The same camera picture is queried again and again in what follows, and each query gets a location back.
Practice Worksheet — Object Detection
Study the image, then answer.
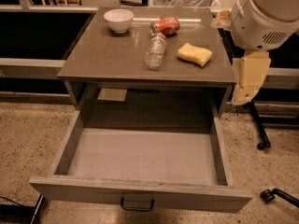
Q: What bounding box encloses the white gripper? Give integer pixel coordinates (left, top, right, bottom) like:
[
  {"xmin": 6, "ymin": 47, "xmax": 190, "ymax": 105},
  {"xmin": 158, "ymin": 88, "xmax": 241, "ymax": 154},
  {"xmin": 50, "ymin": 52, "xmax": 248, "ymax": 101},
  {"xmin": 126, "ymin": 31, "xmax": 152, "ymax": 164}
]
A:
[{"xmin": 211, "ymin": 0, "xmax": 299, "ymax": 105}]

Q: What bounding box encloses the clear plastic water bottle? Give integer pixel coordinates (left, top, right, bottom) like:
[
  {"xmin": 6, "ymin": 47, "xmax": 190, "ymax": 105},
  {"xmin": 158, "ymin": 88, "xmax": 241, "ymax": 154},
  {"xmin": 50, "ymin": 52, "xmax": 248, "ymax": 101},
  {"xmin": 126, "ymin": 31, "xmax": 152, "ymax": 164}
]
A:
[{"xmin": 144, "ymin": 33, "xmax": 167, "ymax": 69}]

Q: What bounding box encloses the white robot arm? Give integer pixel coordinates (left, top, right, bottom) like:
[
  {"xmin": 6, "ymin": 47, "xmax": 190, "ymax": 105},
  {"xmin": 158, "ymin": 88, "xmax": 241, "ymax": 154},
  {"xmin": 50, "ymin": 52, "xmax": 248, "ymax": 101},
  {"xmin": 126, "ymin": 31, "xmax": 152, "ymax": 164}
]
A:
[{"xmin": 211, "ymin": 0, "xmax": 299, "ymax": 105}]

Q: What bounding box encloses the grey cabinet with top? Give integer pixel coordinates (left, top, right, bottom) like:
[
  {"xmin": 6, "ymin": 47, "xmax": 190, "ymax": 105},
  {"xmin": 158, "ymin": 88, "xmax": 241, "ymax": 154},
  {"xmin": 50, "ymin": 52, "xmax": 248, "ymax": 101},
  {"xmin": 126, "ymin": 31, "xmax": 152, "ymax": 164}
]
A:
[{"xmin": 58, "ymin": 7, "xmax": 235, "ymax": 112}]

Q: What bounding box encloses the open grey top drawer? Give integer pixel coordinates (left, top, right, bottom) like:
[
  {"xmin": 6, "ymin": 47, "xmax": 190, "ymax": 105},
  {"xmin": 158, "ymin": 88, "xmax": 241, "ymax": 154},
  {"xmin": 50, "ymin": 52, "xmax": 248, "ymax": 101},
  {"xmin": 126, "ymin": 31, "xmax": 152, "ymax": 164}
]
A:
[{"xmin": 30, "ymin": 86, "xmax": 252, "ymax": 213}]

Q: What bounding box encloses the yellow sponge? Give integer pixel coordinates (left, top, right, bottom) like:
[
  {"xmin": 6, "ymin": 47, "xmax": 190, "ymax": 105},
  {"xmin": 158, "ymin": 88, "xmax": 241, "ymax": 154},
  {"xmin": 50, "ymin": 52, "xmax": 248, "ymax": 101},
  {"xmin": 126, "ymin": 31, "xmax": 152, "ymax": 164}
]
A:
[{"xmin": 177, "ymin": 43, "xmax": 212, "ymax": 67}]

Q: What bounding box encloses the red soda can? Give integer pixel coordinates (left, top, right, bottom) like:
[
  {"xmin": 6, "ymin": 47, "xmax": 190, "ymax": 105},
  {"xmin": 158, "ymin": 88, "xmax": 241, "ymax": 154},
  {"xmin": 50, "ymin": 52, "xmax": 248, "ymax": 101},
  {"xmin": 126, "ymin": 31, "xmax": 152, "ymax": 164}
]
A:
[{"xmin": 149, "ymin": 17, "xmax": 180, "ymax": 36}]

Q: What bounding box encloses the black stand leg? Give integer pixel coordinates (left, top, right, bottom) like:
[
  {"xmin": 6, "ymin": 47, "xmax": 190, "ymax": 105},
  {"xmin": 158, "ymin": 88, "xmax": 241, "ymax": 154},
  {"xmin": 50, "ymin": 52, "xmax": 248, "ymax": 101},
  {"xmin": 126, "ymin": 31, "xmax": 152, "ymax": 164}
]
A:
[{"xmin": 249, "ymin": 102, "xmax": 271, "ymax": 150}]

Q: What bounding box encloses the white ceramic bowl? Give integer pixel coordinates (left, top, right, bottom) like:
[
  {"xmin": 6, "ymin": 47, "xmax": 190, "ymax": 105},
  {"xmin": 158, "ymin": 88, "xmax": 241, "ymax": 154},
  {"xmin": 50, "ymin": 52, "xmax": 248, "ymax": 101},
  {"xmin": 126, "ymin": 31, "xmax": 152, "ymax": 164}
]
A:
[{"xmin": 104, "ymin": 8, "xmax": 134, "ymax": 34}]

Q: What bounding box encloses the black caster leg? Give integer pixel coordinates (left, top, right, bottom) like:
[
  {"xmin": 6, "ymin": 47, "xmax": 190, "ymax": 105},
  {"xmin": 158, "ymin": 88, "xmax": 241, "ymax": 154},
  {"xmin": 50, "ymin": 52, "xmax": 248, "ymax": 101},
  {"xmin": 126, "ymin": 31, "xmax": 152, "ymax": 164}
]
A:
[{"xmin": 260, "ymin": 189, "xmax": 299, "ymax": 208}]

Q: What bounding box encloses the black base lower left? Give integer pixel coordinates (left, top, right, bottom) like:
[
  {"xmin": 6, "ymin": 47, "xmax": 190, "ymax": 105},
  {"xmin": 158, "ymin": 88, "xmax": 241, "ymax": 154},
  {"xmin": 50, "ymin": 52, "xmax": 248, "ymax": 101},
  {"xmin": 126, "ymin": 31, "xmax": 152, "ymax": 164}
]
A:
[{"xmin": 0, "ymin": 195, "xmax": 46, "ymax": 224}]

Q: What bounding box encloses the black drawer handle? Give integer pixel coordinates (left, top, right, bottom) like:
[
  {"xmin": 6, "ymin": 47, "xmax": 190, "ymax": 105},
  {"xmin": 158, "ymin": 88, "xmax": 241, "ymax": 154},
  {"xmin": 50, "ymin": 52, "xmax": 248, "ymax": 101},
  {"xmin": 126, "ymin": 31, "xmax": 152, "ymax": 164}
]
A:
[{"xmin": 120, "ymin": 197, "xmax": 155, "ymax": 212}]

